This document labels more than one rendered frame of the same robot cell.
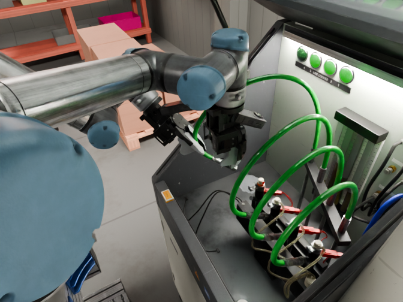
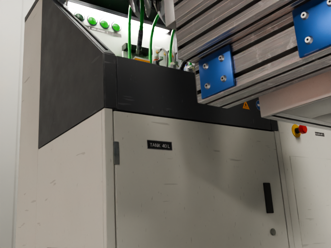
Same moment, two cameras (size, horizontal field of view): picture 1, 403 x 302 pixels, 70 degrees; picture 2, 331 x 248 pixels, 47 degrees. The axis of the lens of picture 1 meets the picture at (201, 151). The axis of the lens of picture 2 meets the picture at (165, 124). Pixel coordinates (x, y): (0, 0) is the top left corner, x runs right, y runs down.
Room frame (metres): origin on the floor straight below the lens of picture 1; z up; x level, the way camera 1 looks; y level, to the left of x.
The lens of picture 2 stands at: (0.85, 1.19, 0.48)
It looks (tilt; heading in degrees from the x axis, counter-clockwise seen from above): 15 degrees up; 259
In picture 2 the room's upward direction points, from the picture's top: 3 degrees counter-clockwise
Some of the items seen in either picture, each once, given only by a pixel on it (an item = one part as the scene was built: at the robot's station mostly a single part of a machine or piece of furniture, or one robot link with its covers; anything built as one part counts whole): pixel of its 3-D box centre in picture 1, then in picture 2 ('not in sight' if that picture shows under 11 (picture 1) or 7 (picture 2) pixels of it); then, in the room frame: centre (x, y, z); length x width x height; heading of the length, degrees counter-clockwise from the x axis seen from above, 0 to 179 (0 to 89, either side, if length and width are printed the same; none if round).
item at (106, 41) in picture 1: (140, 75); not in sight; (2.94, 0.61, 0.41); 1.39 x 0.99 x 0.82; 23
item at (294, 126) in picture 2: not in sight; (300, 129); (0.09, -0.11, 0.80); 0.05 x 0.04 x 0.05; 25
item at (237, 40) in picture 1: (228, 60); not in sight; (0.57, -0.07, 1.52); 0.09 x 0.08 x 0.11; 151
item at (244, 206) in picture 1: (277, 248); not in sight; (0.51, -0.23, 0.91); 0.34 x 0.10 x 0.15; 25
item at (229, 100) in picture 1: (229, 93); not in sight; (0.57, -0.07, 1.44); 0.08 x 0.08 x 0.05
